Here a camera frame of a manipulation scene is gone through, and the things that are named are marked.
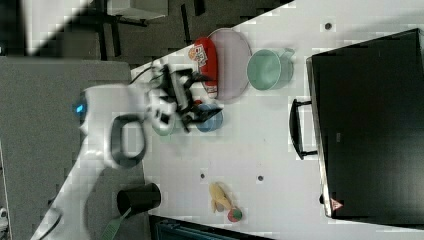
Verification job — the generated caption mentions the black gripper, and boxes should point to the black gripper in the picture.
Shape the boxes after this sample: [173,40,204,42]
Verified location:
[159,64,222,132]

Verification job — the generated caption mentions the light green mug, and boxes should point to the light green mug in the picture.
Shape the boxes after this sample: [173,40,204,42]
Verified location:
[246,48,295,91]

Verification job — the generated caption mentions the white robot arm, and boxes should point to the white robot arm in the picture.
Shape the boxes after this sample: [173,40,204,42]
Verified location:
[30,64,222,240]

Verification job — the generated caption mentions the blue cup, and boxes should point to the blue cup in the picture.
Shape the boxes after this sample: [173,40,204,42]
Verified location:
[196,104,223,132]

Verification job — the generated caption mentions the red ketchup bottle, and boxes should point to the red ketchup bottle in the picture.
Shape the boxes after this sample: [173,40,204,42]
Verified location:
[194,37,218,98]

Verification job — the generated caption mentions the green oval colander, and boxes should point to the green oval colander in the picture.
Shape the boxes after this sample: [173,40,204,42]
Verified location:
[152,115,180,136]

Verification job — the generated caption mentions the lilac round plate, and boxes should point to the lilac round plate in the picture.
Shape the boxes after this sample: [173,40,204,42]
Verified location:
[209,28,251,101]

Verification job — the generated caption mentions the yellow banana toy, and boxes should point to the yellow banana toy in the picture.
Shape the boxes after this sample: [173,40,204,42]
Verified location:
[209,183,233,213]

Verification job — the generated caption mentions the black cylinder lower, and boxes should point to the black cylinder lower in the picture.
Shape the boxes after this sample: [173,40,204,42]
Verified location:
[117,183,161,217]

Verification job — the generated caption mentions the red strawberry toy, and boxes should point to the red strawberry toy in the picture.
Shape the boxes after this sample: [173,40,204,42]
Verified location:
[227,208,243,222]

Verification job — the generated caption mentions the green brush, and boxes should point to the green brush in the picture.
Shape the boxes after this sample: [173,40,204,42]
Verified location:
[101,208,132,240]

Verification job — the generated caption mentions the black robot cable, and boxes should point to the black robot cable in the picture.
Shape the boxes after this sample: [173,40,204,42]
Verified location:
[129,64,158,85]

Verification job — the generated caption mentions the blue metal frame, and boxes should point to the blue metal frame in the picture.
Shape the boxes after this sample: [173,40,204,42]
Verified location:
[149,215,271,240]

